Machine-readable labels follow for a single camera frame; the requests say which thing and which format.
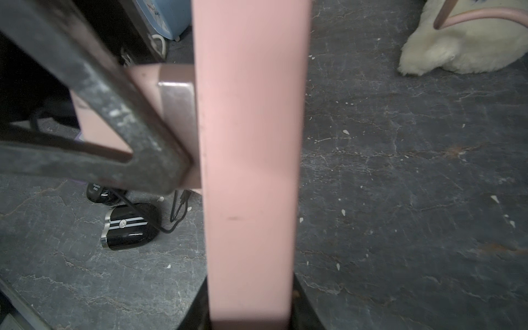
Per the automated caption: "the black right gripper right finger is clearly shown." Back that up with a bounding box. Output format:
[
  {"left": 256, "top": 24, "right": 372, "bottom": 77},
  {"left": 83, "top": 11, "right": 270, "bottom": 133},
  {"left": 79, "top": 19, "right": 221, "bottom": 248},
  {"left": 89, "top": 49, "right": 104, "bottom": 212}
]
[{"left": 290, "top": 275, "right": 325, "bottom": 330}]

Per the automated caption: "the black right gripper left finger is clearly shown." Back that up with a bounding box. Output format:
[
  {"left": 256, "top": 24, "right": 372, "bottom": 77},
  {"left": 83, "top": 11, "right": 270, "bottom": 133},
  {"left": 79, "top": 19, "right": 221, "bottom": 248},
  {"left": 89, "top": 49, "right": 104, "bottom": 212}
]
[{"left": 177, "top": 279, "right": 213, "bottom": 330}]

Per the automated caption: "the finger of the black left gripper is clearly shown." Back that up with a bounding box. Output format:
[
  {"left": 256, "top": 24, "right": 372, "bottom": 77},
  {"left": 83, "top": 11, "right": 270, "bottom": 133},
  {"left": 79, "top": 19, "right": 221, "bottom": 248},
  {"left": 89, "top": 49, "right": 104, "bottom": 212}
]
[{"left": 1, "top": 1, "right": 191, "bottom": 194}]

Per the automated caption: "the black silver shaver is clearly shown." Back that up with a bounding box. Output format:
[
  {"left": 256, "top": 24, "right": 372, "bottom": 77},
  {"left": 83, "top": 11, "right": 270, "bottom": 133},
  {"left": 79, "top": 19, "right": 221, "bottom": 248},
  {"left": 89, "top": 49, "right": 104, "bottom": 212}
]
[
  {"left": 100, "top": 205, "right": 160, "bottom": 250},
  {"left": 86, "top": 183, "right": 121, "bottom": 206}
]

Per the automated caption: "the pink charger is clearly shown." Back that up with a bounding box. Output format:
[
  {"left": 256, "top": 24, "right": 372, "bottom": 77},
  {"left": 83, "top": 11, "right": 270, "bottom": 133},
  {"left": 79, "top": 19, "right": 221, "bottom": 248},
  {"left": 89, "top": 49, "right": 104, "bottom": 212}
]
[{"left": 70, "top": 63, "right": 202, "bottom": 194}]

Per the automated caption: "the pink power strip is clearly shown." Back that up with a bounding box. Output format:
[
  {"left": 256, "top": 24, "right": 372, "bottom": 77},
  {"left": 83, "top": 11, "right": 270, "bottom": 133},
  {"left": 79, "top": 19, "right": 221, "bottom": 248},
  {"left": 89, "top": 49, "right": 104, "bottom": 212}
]
[{"left": 192, "top": 1, "right": 312, "bottom": 329}]

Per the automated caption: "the light blue alarm clock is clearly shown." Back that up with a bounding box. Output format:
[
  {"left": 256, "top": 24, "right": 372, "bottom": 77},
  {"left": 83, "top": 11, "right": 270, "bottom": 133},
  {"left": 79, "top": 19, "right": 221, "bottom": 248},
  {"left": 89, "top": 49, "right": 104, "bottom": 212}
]
[{"left": 136, "top": 0, "right": 192, "bottom": 41}]

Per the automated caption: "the white teddy bear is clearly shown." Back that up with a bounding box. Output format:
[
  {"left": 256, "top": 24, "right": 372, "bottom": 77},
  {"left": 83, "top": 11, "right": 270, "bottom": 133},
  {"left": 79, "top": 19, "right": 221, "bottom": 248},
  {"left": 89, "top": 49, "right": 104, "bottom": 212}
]
[{"left": 398, "top": 0, "right": 527, "bottom": 76}]

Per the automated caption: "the thin black cable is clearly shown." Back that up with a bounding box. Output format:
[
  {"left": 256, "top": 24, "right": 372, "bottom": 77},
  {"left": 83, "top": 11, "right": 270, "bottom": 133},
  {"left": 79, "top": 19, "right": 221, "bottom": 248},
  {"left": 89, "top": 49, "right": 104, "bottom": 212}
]
[{"left": 109, "top": 187, "right": 193, "bottom": 235}]

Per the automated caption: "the pink power cord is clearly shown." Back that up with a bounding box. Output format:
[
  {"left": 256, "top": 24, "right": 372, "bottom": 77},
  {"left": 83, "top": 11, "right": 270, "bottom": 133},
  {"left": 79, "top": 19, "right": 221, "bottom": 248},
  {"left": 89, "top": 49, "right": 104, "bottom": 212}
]
[{"left": 432, "top": 0, "right": 528, "bottom": 30}]

